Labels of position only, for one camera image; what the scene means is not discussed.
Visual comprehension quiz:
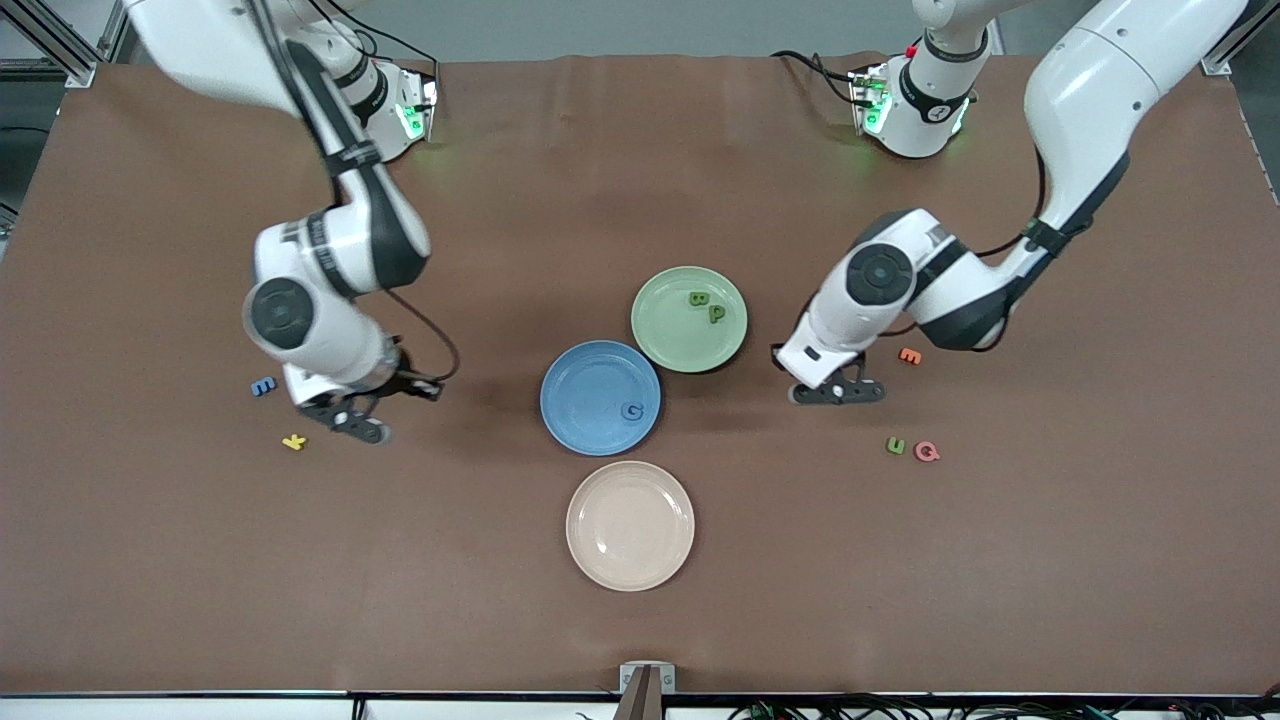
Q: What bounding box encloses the blue plate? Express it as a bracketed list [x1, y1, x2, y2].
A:
[540, 340, 662, 458]

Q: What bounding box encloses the green plate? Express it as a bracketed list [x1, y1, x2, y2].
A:
[631, 265, 749, 375]

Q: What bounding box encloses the brown table mat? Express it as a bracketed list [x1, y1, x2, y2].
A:
[0, 52, 1280, 698]

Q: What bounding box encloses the beige plate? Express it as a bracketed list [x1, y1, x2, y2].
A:
[565, 460, 696, 593]

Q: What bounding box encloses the base connector box green light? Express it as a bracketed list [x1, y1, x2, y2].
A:
[395, 62, 442, 143]
[848, 65, 891, 137]

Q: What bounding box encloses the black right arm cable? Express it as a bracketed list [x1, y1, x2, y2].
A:
[385, 285, 462, 386]

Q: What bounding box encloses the black base cable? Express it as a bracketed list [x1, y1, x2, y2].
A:
[770, 48, 861, 106]
[350, 38, 441, 101]

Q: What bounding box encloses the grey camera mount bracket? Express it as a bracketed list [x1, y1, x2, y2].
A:
[612, 661, 677, 720]

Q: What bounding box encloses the aluminium profile frame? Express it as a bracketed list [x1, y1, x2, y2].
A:
[0, 0, 126, 89]
[1200, 0, 1280, 76]

